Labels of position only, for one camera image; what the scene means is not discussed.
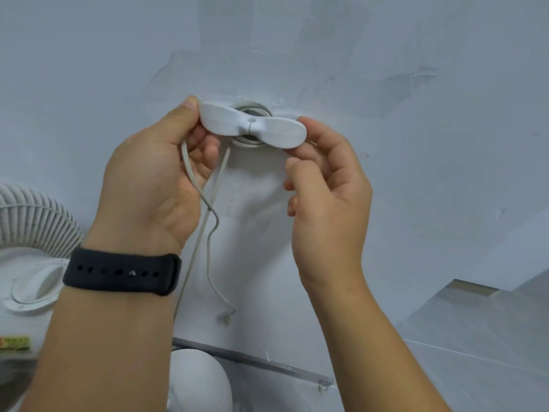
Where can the person's left hand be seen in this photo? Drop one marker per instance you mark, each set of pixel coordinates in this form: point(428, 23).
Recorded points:
point(146, 193)

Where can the person's right hand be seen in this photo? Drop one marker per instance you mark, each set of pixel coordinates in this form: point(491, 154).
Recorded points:
point(334, 210)

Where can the person's right forearm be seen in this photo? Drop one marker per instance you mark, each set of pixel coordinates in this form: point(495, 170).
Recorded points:
point(377, 356)

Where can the person's left forearm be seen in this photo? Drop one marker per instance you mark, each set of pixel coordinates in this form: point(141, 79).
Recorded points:
point(103, 356)

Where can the clear tape strip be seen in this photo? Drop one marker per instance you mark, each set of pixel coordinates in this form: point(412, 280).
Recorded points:
point(225, 21)
point(403, 92)
point(332, 25)

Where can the white fan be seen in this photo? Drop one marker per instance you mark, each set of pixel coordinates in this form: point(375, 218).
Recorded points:
point(34, 218)

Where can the black wristband watch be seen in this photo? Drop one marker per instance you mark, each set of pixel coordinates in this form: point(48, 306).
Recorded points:
point(120, 272)

